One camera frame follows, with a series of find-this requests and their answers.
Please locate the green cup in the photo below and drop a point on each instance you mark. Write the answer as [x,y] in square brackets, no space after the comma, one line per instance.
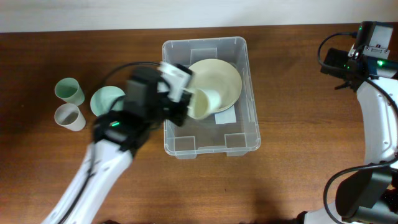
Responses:
[69,90]

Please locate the green small bowl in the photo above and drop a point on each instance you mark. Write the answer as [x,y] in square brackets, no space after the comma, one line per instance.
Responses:
[103,98]

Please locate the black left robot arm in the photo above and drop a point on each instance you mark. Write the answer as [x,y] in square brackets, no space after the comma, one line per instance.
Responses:
[153,95]

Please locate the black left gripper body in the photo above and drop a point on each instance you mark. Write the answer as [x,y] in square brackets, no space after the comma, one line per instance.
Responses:
[163,107]

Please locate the white label in bin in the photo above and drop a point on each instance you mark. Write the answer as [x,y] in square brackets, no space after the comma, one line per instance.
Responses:
[226,117]

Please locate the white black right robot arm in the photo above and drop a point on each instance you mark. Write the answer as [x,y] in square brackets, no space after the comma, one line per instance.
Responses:
[367,193]

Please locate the cream cup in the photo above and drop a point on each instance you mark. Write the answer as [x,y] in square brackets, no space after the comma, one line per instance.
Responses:
[203,103]

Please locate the beige bowl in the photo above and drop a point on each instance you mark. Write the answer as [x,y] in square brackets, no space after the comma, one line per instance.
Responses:
[215,74]
[228,108]

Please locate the clear plastic storage bin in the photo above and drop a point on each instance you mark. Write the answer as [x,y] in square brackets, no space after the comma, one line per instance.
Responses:
[205,136]

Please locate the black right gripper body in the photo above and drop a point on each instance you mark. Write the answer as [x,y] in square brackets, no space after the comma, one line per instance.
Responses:
[339,61]

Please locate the grey cup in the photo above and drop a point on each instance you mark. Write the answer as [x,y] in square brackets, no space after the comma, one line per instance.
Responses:
[69,116]

